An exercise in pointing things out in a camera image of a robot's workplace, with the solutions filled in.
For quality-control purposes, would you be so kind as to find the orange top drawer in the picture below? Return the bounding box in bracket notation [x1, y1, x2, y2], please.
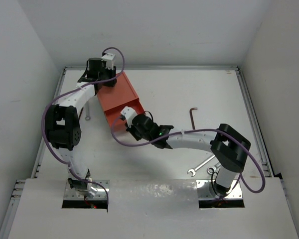
[103, 98, 147, 133]

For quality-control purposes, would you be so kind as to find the orange drawer cabinet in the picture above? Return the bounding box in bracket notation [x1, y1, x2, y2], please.
[97, 72, 145, 127]

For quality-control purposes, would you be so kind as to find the dark hex key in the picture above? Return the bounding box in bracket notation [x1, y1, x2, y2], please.
[189, 107, 198, 130]

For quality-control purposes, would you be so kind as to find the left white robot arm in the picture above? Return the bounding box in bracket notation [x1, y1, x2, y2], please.
[43, 53, 117, 198]

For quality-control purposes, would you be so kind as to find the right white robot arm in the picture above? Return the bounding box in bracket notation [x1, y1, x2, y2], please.
[124, 113, 251, 198]

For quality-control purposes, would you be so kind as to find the silver open-end wrench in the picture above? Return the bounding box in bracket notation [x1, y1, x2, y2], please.
[187, 155, 215, 177]

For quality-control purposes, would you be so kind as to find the silver ratchet wrench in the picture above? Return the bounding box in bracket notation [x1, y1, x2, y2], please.
[206, 162, 221, 175]

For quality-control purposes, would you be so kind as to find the white front cover board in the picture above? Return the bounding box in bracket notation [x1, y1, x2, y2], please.
[9, 178, 298, 239]

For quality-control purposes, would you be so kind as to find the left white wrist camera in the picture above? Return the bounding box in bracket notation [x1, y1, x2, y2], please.
[101, 53, 116, 70]

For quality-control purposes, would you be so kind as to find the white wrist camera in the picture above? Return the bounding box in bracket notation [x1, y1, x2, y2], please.
[121, 106, 138, 127]
[101, 53, 116, 70]

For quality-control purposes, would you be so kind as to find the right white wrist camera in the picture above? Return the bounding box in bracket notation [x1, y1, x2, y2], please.
[121, 106, 138, 127]

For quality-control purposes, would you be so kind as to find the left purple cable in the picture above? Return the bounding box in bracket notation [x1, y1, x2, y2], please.
[41, 47, 126, 207]

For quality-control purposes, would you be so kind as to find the purple cable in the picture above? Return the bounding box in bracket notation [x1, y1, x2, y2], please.
[110, 116, 266, 200]
[41, 47, 126, 207]

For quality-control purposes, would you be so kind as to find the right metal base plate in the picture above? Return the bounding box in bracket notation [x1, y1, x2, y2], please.
[196, 180, 243, 200]

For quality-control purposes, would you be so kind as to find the metal base plate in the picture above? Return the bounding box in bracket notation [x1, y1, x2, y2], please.
[196, 180, 243, 200]
[63, 180, 110, 200]

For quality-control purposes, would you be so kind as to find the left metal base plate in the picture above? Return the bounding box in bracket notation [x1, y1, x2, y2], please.
[63, 180, 110, 200]

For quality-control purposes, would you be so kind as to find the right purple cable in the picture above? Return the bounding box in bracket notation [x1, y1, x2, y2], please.
[110, 116, 266, 200]

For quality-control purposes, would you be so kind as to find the aluminium table frame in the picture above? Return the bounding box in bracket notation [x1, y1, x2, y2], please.
[0, 65, 290, 239]

